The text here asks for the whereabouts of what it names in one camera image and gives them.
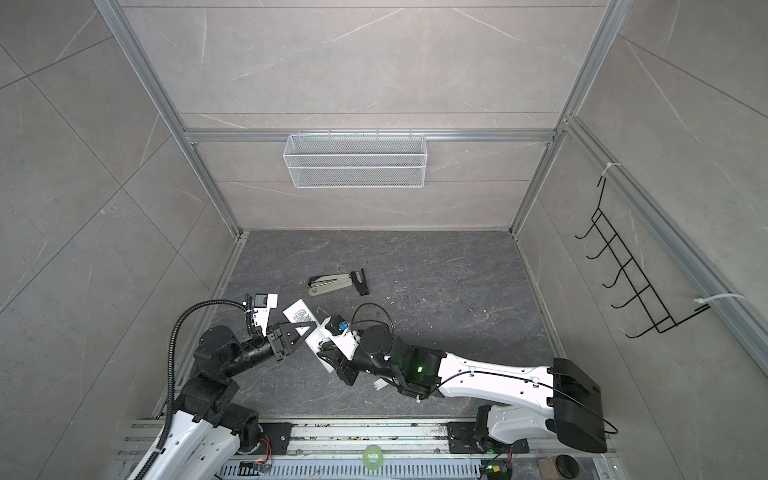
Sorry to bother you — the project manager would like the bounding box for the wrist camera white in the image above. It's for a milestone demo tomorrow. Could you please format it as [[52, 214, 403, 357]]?
[[321, 315, 359, 361], [243, 293, 278, 337]]

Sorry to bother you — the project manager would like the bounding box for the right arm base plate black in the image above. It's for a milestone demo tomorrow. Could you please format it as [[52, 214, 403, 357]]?
[[446, 422, 530, 454]]

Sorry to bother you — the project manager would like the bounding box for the black wire hook rack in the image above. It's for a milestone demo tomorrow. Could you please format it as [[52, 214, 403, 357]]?
[[574, 177, 711, 339]]

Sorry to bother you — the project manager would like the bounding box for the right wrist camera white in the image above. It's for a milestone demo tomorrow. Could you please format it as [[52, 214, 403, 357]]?
[[321, 315, 359, 361]]

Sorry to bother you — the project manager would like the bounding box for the grey black stapler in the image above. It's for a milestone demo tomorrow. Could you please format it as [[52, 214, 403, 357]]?
[[308, 268, 370, 296]]

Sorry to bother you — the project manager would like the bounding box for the white cable tie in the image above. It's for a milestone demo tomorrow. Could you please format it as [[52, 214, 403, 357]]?
[[693, 292, 746, 305]]

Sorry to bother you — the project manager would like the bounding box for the white wire mesh basket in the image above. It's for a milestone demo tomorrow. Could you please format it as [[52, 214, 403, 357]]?
[[283, 133, 428, 189]]

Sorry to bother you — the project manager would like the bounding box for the white remote control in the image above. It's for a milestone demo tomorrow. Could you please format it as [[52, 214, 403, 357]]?
[[283, 299, 335, 373]]

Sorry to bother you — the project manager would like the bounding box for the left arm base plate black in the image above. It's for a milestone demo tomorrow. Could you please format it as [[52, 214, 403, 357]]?
[[237, 422, 293, 456]]

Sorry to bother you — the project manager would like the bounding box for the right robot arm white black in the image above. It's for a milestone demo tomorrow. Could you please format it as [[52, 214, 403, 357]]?
[[306, 325, 608, 454]]

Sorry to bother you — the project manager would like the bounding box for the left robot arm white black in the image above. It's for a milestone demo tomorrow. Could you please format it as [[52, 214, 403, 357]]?
[[130, 321, 316, 479]]

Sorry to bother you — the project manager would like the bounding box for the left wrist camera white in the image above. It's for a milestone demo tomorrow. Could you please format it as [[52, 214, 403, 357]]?
[[243, 293, 278, 337]]

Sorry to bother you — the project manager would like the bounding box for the green round sticker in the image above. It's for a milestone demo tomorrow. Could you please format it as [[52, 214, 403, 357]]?
[[362, 445, 384, 471]]

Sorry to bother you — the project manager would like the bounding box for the black corrugated cable conduit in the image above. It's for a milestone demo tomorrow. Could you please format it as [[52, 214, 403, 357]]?
[[133, 299, 248, 480]]

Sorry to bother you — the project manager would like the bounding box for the black round cap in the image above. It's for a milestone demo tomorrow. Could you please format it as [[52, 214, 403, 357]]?
[[555, 454, 581, 480]]

